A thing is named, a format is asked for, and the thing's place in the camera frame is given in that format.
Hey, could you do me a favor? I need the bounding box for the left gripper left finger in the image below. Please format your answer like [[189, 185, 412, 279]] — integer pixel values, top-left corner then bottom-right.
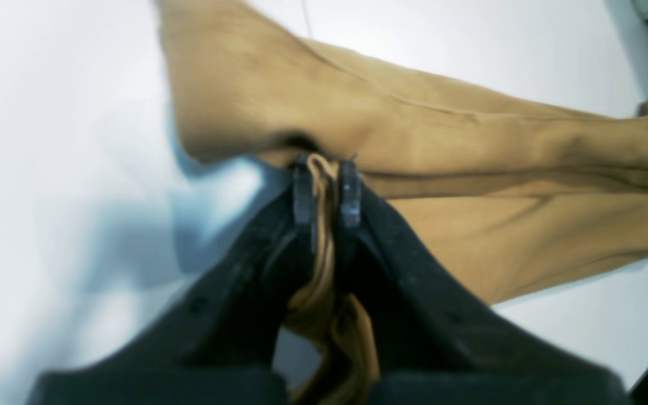
[[28, 156, 316, 404]]

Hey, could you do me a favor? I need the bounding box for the brown t-shirt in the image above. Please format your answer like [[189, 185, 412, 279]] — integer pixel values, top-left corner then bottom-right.
[[157, 1, 648, 404]]

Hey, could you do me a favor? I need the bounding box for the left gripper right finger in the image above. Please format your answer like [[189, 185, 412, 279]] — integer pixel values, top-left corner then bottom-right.
[[335, 161, 632, 404]]

